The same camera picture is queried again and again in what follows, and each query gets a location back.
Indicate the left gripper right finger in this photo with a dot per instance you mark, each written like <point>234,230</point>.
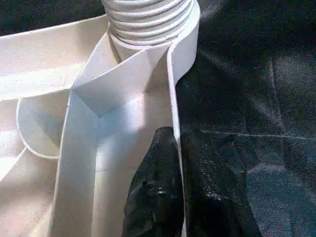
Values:
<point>212,197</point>

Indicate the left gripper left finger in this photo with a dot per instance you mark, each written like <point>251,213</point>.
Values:
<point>158,192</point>

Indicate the white plastic table top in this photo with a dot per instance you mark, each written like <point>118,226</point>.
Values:
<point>74,123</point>

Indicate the white plastic table leg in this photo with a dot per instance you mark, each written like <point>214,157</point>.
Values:
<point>150,22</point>

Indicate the black table mat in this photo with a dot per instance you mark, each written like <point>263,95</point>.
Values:
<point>247,123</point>

